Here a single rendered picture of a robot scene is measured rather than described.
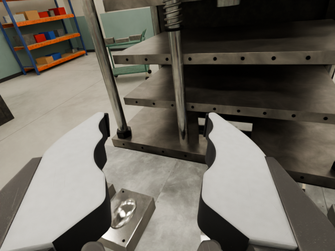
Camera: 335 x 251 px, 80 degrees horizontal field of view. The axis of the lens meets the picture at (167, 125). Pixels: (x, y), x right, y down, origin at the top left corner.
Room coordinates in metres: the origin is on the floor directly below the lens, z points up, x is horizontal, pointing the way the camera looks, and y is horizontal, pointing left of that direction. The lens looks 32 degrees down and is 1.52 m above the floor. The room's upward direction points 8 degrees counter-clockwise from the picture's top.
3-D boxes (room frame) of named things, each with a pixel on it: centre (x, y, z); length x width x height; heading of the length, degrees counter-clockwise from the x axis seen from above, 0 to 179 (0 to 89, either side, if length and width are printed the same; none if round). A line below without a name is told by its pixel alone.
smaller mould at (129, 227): (0.47, 0.21, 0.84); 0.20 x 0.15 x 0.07; 153
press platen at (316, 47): (1.21, -0.42, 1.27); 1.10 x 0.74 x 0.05; 63
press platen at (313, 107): (1.21, -0.42, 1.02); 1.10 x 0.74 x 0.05; 63
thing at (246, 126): (1.08, -0.40, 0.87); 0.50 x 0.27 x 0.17; 153
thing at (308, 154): (1.17, -0.39, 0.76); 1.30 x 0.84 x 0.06; 63
